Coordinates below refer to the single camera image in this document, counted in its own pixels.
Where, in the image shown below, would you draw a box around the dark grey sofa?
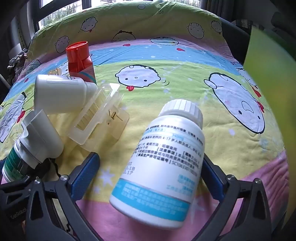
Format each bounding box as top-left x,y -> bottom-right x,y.
220,14 -> 296,66

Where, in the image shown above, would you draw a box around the small white bottle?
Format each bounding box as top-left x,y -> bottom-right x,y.
34,74 -> 98,114

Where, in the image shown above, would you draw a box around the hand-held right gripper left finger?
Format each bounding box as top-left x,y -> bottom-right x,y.
25,152 -> 101,241

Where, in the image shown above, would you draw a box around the dark crumpled clothes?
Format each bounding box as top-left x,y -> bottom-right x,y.
7,47 -> 29,78

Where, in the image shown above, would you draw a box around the white bottle with green label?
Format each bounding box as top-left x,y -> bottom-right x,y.
2,108 -> 64,183

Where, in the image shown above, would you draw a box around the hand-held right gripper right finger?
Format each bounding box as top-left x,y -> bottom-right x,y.
201,155 -> 272,241

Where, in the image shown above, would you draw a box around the cartoon printed blanket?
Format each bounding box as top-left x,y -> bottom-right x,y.
0,0 -> 289,241

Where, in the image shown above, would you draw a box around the large white blue-label bottle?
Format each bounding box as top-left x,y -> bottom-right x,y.
109,99 -> 206,230

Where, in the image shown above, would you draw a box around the green cardboard box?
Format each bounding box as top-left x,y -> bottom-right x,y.
243,25 -> 296,209

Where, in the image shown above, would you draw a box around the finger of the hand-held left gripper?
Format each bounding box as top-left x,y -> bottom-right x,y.
35,158 -> 59,183

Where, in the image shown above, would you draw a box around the red cap bottle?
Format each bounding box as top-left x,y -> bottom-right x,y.
66,41 -> 97,84

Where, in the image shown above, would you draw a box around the black frame window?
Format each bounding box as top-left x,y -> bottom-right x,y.
37,0 -> 97,28

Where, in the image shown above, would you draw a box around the large clear hair clip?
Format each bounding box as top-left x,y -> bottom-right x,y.
69,83 -> 130,151

